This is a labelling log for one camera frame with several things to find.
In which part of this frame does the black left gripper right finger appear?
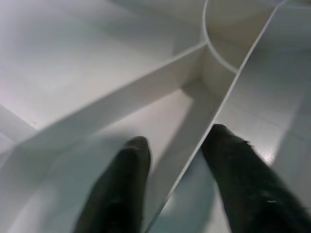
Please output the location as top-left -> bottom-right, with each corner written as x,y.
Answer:
201,123 -> 311,233

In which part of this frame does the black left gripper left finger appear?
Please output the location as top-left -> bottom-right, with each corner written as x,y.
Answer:
75,135 -> 152,233

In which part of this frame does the white plastic table top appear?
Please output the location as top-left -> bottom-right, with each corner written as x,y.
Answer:
0,0 -> 311,233

